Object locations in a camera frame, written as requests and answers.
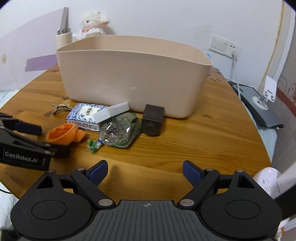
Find orange cloth pouch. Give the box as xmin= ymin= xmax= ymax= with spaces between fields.
xmin=46 ymin=123 xmax=86 ymax=146

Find blue white tissue pack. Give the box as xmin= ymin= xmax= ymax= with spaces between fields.
xmin=66 ymin=102 xmax=106 ymax=132

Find metal keys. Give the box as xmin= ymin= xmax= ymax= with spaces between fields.
xmin=51 ymin=103 xmax=73 ymax=115

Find clear bag of dried herbs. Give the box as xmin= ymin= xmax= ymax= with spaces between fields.
xmin=88 ymin=113 xmax=142 ymax=153

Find white small box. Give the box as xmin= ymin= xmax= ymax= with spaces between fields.
xmin=93 ymin=102 xmax=130 ymax=123

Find dark brown cube box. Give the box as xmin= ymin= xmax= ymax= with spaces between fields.
xmin=141 ymin=104 xmax=165 ymax=137

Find white power strip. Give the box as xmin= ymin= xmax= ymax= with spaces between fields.
xmin=253 ymin=167 xmax=281 ymax=199

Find lilac headboard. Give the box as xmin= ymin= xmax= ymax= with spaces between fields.
xmin=1 ymin=7 xmax=68 ymax=91

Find grey laptop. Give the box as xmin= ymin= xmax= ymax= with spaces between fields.
xmin=230 ymin=76 xmax=284 ymax=129

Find cream thermos bottle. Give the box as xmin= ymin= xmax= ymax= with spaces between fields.
xmin=56 ymin=28 xmax=72 ymax=49

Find beige plastic storage bin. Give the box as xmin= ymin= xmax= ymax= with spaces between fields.
xmin=56 ymin=35 xmax=212 ymax=118

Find white phone stand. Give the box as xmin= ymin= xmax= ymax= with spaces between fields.
xmin=252 ymin=76 xmax=277 ymax=110

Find white plush lamb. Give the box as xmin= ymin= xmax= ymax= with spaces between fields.
xmin=72 ymin=11 xmax=110 ymax=42

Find purple floral table mat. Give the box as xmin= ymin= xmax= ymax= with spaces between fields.
xmin=208 ymin=67 xmax=226 ymax=82

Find white charger cable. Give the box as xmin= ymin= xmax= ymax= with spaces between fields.
xmin=231 ymin=50 xmax=242 ymax=102

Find white wall switch socket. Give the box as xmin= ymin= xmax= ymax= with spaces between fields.
xmin=209 ymin=34 xmax=241 ymax=60

